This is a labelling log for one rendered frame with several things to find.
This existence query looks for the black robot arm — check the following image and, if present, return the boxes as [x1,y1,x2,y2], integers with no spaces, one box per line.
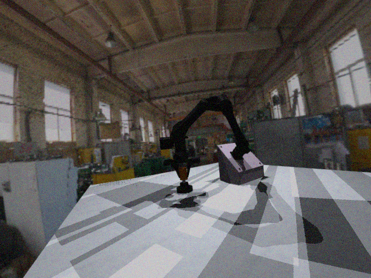
[159,94,250,163]

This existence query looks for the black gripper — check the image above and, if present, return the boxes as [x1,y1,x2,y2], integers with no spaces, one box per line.
[163,147,201,178]

